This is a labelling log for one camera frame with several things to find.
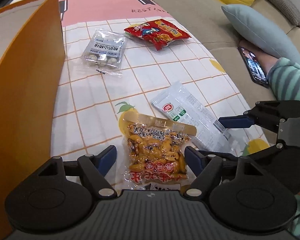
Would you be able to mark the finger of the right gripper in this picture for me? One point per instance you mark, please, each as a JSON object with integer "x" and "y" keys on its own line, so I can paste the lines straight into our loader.
{"x": 266, "y": 114}
{"x": 230, "y": 154}

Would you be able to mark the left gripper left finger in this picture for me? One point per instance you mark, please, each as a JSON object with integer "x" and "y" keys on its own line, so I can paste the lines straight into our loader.
{"x": 93, "y": 169}

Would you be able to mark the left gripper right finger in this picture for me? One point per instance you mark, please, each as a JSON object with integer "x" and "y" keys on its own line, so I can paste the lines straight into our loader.
{"x": 207, "y": 169}

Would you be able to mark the striped sleeve forearm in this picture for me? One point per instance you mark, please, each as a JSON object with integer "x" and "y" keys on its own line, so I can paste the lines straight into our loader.
{"x": 284, "y": 79}

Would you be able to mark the hand holding phone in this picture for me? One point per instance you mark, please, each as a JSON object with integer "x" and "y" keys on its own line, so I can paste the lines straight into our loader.
{"x": 266, "y": 61}

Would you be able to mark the smartphone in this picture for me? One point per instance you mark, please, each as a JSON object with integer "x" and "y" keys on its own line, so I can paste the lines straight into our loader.
{"x": 254, "y": 68}

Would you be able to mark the yellow peanut snack packet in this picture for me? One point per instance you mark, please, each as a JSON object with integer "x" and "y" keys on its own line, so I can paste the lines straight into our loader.
{"x": 155, "y": 151}

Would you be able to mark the white snack packet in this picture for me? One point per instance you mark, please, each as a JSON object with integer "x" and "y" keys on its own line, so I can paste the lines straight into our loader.
{"x": 179, "y": 105}

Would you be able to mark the light blue cushion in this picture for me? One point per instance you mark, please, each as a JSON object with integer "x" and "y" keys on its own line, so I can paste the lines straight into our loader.
{"x": 261, "y": 32}

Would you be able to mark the clear hawthorn ball packet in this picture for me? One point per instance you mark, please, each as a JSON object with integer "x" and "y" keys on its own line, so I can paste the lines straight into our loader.
{"x": 104, "y": 52}

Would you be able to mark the beige sofa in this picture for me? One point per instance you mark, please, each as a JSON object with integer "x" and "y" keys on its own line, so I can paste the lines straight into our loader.
{"x": 206, "y": 21}

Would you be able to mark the orange cardboard box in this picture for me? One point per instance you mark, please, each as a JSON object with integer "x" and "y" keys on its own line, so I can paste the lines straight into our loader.
{"x": 31, "y": 61}

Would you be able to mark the red chip bag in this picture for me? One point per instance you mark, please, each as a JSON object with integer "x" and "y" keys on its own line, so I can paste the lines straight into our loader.
{"x": 159, "y": 32}

